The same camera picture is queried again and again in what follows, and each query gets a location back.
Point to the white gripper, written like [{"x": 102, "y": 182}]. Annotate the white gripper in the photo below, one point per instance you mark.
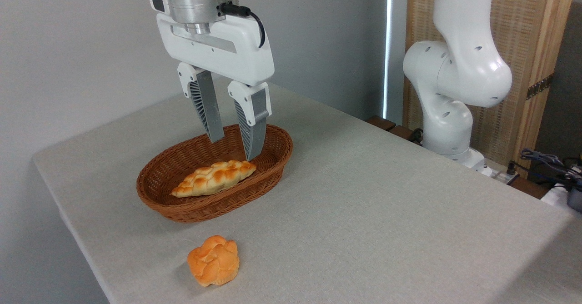
[{"x": 236, "y": 54}]

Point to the long braided bread loaf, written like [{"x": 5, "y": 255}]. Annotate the long braided bread loaf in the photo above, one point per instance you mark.
[{"x": 213, "y": 179}]

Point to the brown oval wicker basket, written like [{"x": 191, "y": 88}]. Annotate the brown oval wicker basket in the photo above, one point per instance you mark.
[{"x": 191, "y": 208}]

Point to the round orange bread bun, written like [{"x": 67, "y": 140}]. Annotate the round orange bread bun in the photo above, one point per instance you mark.
[{"x": 213, "y": 261}]

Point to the brown wooden board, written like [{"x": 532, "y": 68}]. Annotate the brown wooden board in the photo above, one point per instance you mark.
[{"x": 382, "y": 123}]

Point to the grey tablecloth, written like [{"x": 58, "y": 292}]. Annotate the grey tablecloth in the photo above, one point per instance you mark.
[{"x": 386, "y": 204}]

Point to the dark metal screen hinge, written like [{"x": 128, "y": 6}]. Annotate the dark metal screen hinge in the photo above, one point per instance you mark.
[{"x": 540, "y": 87}]

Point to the dark grey box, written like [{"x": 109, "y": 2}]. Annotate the dark grey box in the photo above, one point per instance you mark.
[{"x": 575, "y": 199}]

